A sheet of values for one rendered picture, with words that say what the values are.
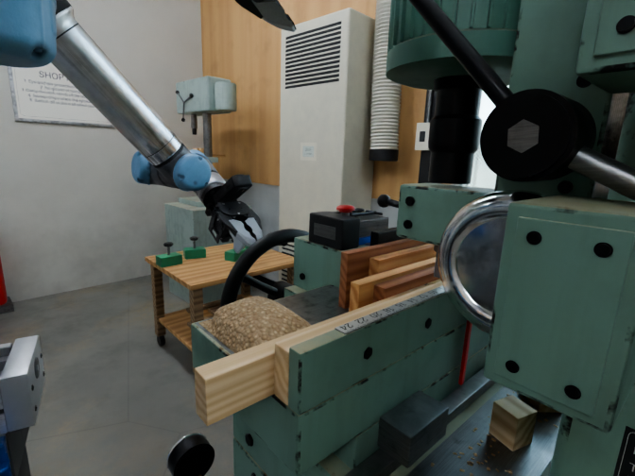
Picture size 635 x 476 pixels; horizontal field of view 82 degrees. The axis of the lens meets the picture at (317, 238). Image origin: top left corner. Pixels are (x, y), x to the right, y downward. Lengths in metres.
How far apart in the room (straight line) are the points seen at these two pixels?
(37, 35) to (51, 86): 2.97
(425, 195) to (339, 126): 1.55
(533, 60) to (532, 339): 0.24
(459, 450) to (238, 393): 0.26
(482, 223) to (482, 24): 0.20
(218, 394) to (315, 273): 0.35
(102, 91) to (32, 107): 2.52
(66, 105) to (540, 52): 3.14
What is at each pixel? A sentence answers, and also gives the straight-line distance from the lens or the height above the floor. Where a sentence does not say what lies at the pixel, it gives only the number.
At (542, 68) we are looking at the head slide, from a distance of 0.39.
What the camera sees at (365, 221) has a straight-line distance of 0.61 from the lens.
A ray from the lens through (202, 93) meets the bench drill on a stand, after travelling 2.75.
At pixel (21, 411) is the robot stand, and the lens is 0.75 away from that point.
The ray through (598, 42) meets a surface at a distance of 0.26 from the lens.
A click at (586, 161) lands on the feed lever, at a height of 1.11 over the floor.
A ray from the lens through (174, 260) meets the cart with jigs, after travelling 2.00.
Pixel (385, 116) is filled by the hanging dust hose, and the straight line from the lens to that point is 1.98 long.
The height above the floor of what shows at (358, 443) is 0.83.
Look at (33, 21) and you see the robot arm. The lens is 0.34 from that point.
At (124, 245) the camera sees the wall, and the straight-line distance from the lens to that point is 3.49.
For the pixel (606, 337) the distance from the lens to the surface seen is 0.25.
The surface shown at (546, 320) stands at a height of 1.01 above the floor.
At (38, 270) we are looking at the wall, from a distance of 3.39.
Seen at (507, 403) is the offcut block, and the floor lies 0.84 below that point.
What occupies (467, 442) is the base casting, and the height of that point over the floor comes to 0.80.
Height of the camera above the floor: 1.10
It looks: 13 degrees down
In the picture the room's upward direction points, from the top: 2 degrees clockwise
